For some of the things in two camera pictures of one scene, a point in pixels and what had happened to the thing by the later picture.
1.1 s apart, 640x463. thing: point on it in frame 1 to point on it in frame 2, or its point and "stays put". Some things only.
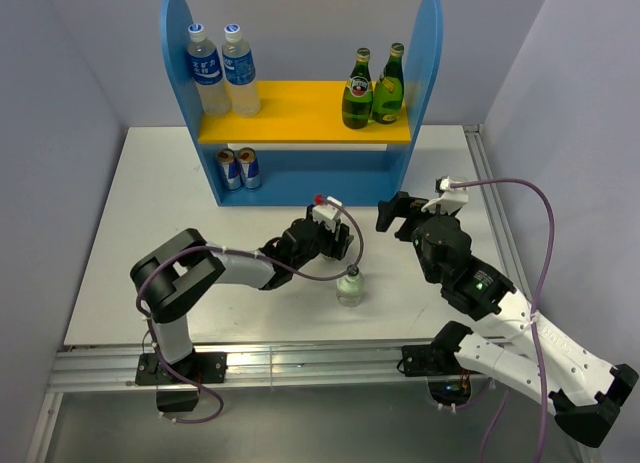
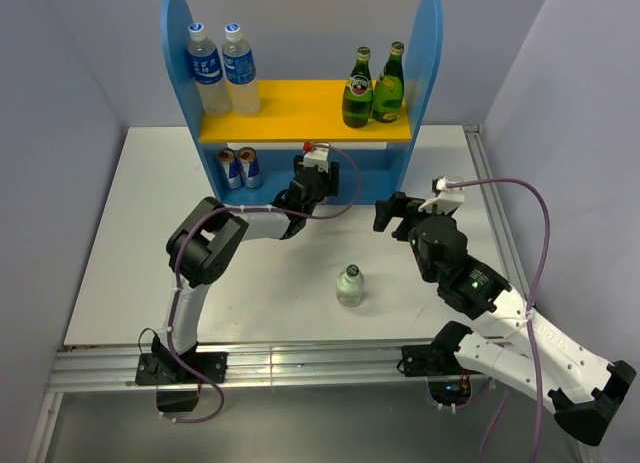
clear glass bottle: (350, 289) stays put
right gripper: (399, 205) stays put
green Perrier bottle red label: (358, 95) stays put
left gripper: (336, 248) to (330, 184)
